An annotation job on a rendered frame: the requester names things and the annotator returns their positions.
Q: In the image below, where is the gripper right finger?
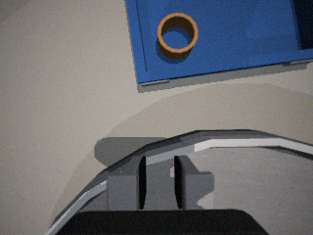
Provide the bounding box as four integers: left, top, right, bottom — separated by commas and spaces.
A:
174, 156, 214, 210

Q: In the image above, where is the blue crate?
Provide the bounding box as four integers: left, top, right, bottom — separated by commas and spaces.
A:
126, 0, 313, 86

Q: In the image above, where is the bronze bushing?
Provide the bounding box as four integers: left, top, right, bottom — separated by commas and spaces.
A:
157, 13, 198, 60

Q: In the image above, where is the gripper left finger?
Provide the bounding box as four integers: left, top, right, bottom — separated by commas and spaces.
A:
107, 156, 147, 211

